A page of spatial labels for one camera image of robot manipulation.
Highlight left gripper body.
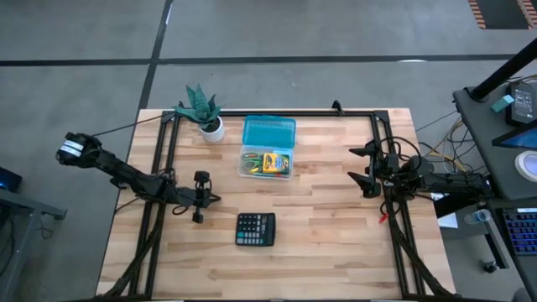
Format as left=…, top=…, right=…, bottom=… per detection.
left=182, top=170, right=213, bottom=224

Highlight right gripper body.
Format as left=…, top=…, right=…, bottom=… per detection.
left=371, top=154, right=406, bottom=188

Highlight black calculator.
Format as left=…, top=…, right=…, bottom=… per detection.
left=234, top=212, right=277, bottom=247

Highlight green-handled scissors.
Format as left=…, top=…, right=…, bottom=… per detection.
left=241, top=151, right=264, bottom=172

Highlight yellow green crayon box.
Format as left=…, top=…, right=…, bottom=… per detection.
left=262, top=152, right=291, bottom=175

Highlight clear pencil box blue lid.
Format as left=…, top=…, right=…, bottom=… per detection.
left=237, top=115, right=297, bottom=181

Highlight green plant in white pot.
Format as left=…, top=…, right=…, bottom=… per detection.
left=172, top=83, right=226, bottom=143

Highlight white paper sheet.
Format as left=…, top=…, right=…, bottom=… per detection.
left=436, top=211, right=459, bottom=230

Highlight clear plastic bottle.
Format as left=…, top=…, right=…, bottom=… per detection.
left=463, top=208, right=492, bottom=226

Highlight grey cart top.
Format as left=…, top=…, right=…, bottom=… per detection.
left=451, top=81, right=537, bottom=202

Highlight small teal box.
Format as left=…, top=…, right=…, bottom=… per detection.
left=490, top=94, right=515, bottom=113

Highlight backlit keyboard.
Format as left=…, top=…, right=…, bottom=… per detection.
left=501, top=207, right=537, bottom=257

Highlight black pole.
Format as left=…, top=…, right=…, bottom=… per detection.
left=468, top=37, right=537, bottom=102

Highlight black power adapter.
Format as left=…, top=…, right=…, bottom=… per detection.
left=505, top=81, right=537, bottom=125

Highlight grey metal cart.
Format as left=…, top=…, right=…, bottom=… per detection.
left=0, top=186, right=68, bottom=302

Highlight dark desk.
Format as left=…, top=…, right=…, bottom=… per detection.
left=482, top=196, right=537, bottom=302

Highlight black device blue light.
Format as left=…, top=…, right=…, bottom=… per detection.
left=0, top=166, right=23, bottom=194

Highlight black mat orange stripes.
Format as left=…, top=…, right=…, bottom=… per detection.
left=467, top=0, right=537, bottom=30

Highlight black aluminium table frame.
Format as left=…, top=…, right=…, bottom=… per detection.
left=98, top=109, right=456, bottom=301

